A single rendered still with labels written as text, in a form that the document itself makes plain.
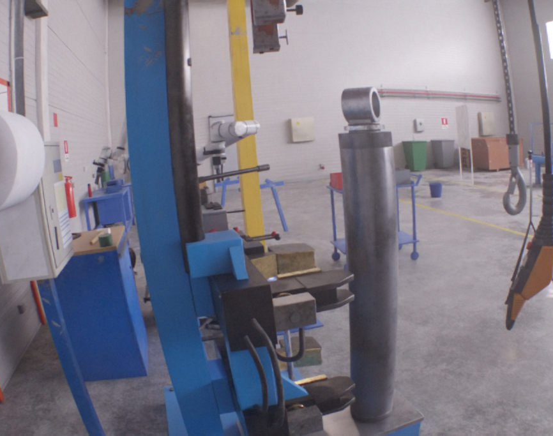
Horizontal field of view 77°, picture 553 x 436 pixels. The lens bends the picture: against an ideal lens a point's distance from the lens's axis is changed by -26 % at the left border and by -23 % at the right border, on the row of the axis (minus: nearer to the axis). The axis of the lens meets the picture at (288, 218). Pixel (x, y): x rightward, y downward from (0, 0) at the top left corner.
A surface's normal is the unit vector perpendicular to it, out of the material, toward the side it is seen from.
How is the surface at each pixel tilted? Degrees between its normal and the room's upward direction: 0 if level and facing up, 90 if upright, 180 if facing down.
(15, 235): 90
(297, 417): 0
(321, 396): 0
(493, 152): 90
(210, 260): 90
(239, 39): 90
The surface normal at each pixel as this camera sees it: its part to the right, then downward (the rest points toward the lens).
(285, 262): 0.03, 0.19
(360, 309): -0.66, 0.21
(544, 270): -0.47, 0.21
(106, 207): 0.29, 0.16
